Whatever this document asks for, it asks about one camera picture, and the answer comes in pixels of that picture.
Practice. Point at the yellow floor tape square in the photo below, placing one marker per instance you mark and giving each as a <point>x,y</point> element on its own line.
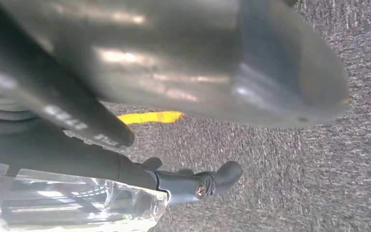
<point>153,117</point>

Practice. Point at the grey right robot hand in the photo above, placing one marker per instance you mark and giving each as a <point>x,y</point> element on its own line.
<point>204,64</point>

